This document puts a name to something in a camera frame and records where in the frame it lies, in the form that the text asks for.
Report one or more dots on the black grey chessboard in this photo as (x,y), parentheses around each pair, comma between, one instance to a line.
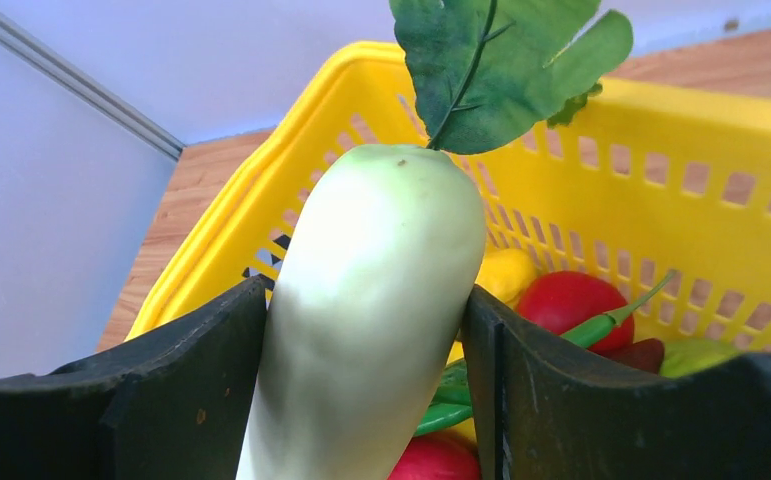
(268,261)

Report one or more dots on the yellow plastic basket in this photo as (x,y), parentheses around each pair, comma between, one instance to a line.
(647,179)

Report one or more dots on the red bell pepper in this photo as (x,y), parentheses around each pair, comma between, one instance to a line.
(559,301)

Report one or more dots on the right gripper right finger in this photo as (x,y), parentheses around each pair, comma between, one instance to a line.
(545,408)

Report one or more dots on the white radish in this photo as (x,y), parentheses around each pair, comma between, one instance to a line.
(388,245)

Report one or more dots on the yellow bell pepper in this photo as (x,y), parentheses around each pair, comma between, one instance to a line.
(506,274)

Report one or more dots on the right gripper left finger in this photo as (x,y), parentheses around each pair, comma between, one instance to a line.
(171,403)

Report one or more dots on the green bean pods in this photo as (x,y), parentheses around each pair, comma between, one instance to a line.
(604,333)

